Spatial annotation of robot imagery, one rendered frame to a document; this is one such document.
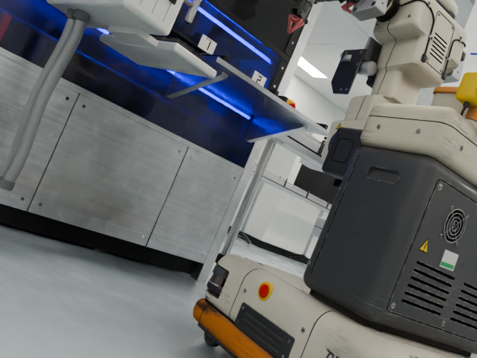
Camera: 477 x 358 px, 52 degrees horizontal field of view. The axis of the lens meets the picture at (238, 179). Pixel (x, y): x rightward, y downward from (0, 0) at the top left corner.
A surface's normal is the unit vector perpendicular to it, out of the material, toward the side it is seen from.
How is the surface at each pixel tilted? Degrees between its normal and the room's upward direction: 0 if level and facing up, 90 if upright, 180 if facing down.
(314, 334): 90
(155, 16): 90
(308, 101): 90
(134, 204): 90
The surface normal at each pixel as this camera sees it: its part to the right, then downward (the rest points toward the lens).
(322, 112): 0.61, 0.22
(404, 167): -0.76, -0.35
